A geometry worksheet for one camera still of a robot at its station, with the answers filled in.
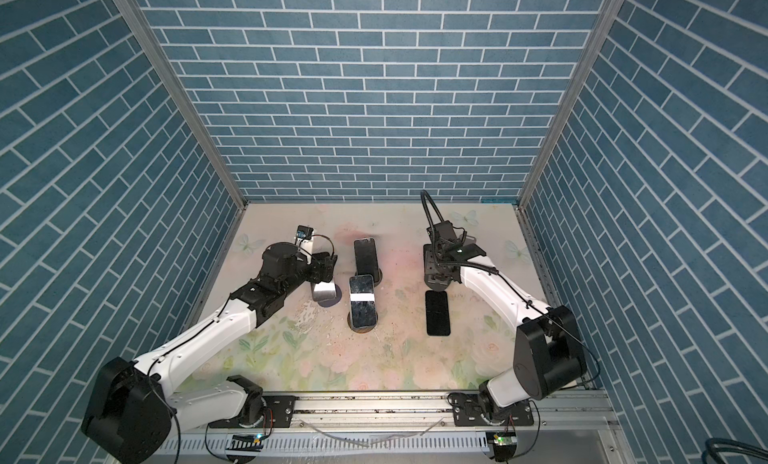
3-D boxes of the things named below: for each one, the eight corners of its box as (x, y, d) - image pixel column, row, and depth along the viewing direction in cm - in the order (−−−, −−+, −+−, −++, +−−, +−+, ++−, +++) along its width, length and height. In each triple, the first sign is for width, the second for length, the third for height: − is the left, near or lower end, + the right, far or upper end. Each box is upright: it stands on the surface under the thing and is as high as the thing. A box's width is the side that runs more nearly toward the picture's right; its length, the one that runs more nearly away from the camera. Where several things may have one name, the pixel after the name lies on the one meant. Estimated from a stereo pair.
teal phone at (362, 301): (349, 331, 89) (344, 314, 80) (353, 293, 97) (349, 274, 88) (376, 331, 89) (373, 315, 80) (378, 293, 97) (376, 274, 88)
